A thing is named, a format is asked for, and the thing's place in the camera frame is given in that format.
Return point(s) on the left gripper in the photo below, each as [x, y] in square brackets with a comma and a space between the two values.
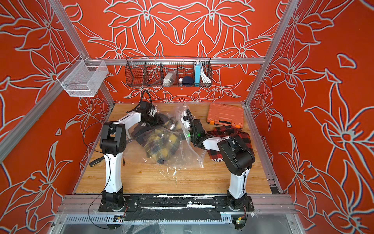
[157, 121]

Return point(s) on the clear plastic vacuum bag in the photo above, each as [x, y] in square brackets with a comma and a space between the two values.
[186, 157]

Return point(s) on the yellow green plaid shirt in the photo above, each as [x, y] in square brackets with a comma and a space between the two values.
[162, 144]

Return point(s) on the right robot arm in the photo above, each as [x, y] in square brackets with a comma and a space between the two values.
[237, 156]

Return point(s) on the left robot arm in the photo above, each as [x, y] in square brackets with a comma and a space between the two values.
[113, 142]

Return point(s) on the orange plastic tool case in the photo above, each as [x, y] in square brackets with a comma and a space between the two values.
[225, 115]

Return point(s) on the grey packet in basket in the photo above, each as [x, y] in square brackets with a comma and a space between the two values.
[170, 78]

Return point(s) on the dark blue round object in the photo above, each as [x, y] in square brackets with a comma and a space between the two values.
[188, 81]

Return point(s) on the light blue box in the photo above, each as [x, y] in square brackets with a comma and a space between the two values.
[197, 74]

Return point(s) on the black wire wall basket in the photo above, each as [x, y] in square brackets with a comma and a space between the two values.
[150, 72]

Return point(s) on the black handled screwdriver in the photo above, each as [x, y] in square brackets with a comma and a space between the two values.
[96, 161]

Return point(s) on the white wire wall basket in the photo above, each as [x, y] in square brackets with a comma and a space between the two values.
[83, 78]

